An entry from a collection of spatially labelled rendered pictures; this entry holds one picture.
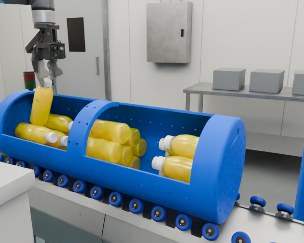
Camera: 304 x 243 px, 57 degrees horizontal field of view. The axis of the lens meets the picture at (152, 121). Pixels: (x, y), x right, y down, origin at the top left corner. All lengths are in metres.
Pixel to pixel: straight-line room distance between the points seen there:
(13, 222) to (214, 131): 0.49
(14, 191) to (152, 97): 3.93
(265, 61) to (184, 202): 3.41
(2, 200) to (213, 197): 0.44
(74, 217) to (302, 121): 3.51
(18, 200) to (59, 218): 0.40
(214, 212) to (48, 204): 0.62
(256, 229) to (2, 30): 6.05
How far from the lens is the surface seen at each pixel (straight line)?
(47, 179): 1.07
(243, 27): 4.04
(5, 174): 0.68
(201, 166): 0.66
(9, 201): 0.68
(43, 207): 1.12
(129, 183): 0.79
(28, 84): 1.79
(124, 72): 4.66
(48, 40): 1.05
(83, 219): 0.99
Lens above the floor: 1.42
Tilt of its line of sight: 16 degrees down
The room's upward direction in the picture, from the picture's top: straight up
